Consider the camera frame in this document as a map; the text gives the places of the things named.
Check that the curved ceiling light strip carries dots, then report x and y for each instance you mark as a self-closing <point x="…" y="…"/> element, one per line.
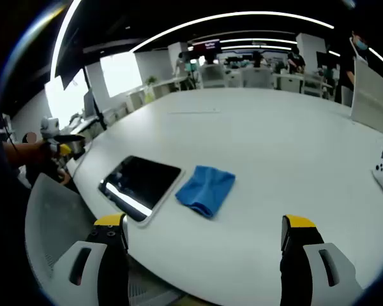
<point x="249" y="13"/>

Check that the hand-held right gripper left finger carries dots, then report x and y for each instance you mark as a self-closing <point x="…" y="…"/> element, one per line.
<point x="111" y="271"/>

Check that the blue cleaning cloth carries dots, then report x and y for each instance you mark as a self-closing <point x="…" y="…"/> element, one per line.
<point x="204" y="188"/>

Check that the black stand pole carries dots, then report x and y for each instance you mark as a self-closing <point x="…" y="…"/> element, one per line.
<point x="94" y="99"/>

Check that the wall screen with red band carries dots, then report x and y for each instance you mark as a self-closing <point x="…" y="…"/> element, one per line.
<point x="207" y="45"/>

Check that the black tray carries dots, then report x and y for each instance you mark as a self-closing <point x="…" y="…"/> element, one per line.
<point x="140" y="181"/>

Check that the green potted plant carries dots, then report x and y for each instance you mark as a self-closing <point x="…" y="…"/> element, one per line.
<point x="150" y="80"/>

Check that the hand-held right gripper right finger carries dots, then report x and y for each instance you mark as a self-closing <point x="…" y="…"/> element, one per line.
<point x="300" y="271"/>

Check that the grey mesh office chair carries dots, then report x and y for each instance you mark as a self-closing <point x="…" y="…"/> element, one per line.
<point x="51" y="216"/>

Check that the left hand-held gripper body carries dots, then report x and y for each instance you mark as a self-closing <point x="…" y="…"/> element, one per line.
<point x="49" y="127"/>

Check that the white divider panel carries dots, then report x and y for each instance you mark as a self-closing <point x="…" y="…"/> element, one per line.
<point x="373" y="102"/>

